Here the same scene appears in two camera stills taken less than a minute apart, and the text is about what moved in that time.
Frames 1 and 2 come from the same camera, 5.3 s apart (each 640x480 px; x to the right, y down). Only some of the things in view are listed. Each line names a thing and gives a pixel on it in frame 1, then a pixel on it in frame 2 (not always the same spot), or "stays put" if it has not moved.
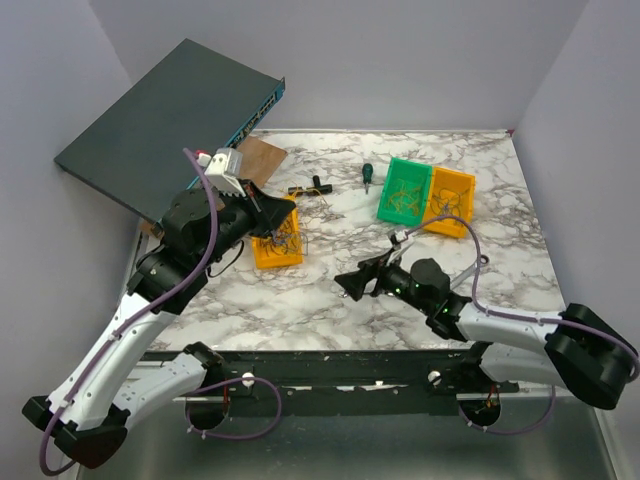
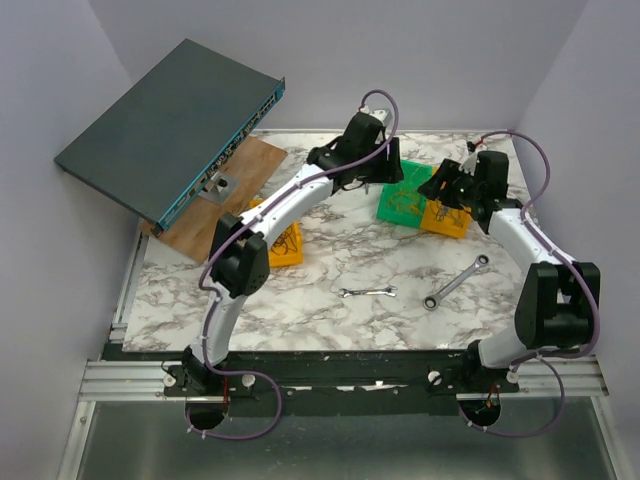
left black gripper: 275,207 to 389,171
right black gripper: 355,282 to 449,173
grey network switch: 198,99 stays put
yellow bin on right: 450,193 stays put
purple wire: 306,243 to 285,240
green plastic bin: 405,192 stays put
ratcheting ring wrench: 484,260 stays put
